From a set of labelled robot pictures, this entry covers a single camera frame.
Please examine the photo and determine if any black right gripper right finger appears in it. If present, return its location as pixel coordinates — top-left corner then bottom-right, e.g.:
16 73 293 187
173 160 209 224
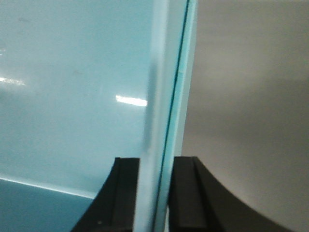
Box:
168 157 287 232

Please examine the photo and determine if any light blue plastic bin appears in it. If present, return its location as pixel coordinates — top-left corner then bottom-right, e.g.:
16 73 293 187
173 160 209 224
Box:
0 0 198 232

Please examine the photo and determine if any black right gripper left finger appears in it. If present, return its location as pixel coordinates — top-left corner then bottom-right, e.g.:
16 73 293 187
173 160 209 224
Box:
72 158 140 232

